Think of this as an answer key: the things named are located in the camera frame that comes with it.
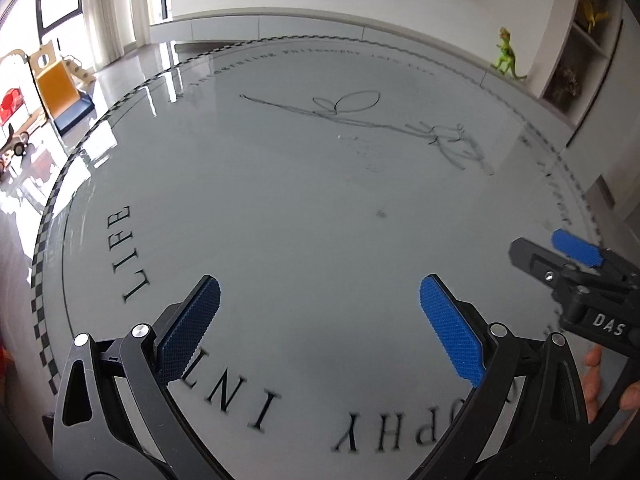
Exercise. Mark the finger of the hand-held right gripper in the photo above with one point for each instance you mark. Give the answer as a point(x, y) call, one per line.
point(535, 260)
point(575, 246)

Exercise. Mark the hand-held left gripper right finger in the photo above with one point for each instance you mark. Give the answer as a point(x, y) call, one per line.
point(450, 330)

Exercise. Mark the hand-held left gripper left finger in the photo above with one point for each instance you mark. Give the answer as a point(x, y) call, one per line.
point(192, 325)

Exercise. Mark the person's right hand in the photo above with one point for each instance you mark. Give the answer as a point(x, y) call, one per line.
point(595, 380)

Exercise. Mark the dried flower bunch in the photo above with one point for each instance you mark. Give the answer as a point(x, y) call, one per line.
point(565, 85)

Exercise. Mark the green toy dinosaur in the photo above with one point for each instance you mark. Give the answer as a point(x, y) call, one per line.
point(507, 55)

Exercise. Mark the yellow toy dinosaur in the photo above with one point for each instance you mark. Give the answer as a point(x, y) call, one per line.
point(594, 10)

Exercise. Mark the wooden toy car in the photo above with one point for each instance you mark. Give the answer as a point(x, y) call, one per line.
point(15, 147)

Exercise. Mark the white curtain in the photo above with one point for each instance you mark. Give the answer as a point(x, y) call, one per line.
point(125, 5)

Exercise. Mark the white wall shelf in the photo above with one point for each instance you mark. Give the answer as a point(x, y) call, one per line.
point(595, 42)

